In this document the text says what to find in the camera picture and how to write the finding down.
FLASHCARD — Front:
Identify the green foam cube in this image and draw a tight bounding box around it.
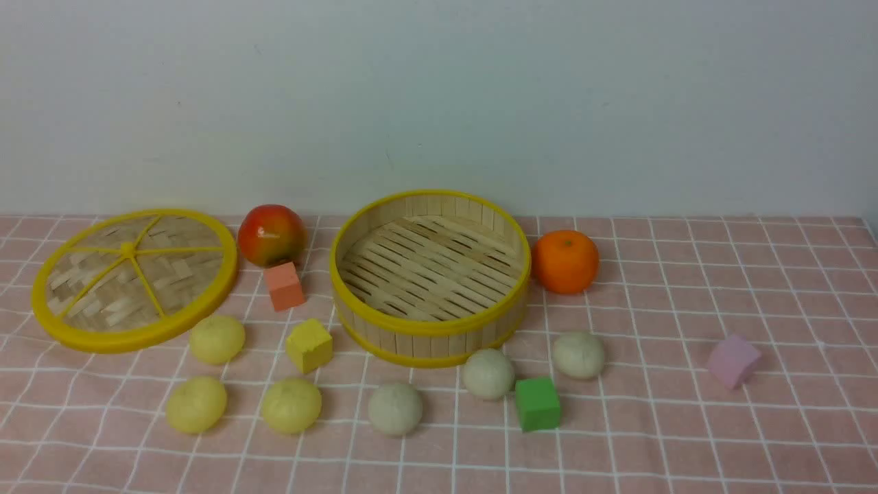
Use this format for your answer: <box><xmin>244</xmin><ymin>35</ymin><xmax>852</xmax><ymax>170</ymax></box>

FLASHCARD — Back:
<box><xmin>514</xmin><ymin>376</ymin><xmax>562</xmax><ymax>432</ymax></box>

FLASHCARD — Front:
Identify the white bun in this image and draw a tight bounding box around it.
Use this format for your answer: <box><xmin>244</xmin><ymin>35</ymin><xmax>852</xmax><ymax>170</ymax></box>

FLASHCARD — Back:
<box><xmin>461</xmin><ymin>349</ymin><xmax>515</xmax><ymax>401</ymax></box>
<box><xmin>551</xmin><ymin>332</ymin><xmax>606</xmax><ymax>379</ymax></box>
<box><xmin>368</xmin><ymin>382</ymin><xmax>424</xmax><ymax>436</ymax></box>

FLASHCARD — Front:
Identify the orange tangerine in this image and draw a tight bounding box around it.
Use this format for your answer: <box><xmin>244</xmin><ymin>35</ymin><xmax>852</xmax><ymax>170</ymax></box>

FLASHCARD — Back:
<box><xmin>531</xmin><ymin>229</ymin><xmax>601</xmax><ymax>295</ymax></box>

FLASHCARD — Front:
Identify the red apple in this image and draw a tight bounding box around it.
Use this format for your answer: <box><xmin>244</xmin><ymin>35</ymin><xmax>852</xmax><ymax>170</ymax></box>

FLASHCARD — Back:
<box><xmin>237</xmin><ymin>204</ymin><xmax>308</xmax><ymax>268</ymax></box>

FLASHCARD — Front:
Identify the pink checked tablecloth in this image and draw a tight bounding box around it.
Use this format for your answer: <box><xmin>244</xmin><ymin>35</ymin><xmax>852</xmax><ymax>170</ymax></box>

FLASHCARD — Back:
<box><xmin>1</xmin><ymin>213</ymin><xmax>877</xmax><ymax>493</ymax></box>

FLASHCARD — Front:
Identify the yellow bun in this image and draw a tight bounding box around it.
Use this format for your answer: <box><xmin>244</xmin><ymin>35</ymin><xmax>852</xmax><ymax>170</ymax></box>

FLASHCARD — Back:
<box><xmin>165</xmin><ymin>376</ymin><xmax>228</xmax><ymax>434</ymax></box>
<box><xmin>189</xmin><ymin>314</ymin><xmax>246</xmax><ymax>365</ymax></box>
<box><xmin>261</xmin><ymin>378</ymin><xmax>322</xmax><ymax>434</ymax></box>

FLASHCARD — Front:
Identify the pink foam cube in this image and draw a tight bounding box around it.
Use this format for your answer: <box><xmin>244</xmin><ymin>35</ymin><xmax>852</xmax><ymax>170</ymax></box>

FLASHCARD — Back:
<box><xmin>707</xmin><ymin>334</ymin><xmax>762</xmax><ymax>390</ymax></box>

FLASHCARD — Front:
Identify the yellow bamboo steamer tray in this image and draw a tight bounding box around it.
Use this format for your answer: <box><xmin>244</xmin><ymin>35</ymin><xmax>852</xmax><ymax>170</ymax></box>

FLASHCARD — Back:
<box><xmin>329</xmin><ymin>189</ymin><xmax>531</xmax><ymax>368</ymax></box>

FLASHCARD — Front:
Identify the yellow bamboo steamer lid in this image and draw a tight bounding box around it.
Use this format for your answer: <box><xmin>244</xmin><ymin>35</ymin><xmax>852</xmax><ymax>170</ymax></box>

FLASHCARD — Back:
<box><xmin>31</xmin><ymin>209</ymin><xmax>238</xmax><ymax>354</ymax></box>

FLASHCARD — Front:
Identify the salmon foam cube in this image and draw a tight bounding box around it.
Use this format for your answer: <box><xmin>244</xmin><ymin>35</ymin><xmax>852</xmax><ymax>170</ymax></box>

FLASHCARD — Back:
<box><xmin>263</xmin><ymin>262</ymin><xmax>307</xmax><ymax>312</ymax></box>

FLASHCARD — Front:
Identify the yellow foam cube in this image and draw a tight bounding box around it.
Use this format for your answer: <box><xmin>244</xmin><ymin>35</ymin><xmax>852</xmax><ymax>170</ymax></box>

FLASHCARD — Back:
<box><xmin>285</xmin><ymin>318</ymin><xmax>333</xmax><ymax>375</ymax></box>

